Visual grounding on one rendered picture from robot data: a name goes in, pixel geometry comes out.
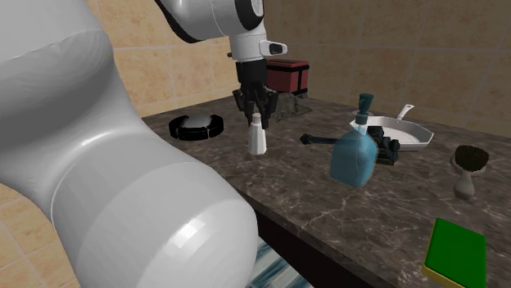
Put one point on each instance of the blue soap dispenser bottle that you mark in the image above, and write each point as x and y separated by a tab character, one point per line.
353	159

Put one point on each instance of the white frying pan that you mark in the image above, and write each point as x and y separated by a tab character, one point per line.
403	133

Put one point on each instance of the grey rough stone block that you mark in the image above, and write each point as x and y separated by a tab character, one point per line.
289	105

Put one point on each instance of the black round robot vacuum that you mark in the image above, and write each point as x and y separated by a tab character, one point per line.
196	128

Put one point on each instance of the white salt shaker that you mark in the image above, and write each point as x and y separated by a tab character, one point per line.
257	137

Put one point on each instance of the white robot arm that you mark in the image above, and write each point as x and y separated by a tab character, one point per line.
119	191

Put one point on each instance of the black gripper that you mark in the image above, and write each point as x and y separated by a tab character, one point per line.
251	73

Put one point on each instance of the green and yellow sponge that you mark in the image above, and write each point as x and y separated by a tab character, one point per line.
455	251

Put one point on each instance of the dark blue hand tool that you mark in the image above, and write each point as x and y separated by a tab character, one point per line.
387	149

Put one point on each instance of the red box with black band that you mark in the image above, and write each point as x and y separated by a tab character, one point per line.
286	76

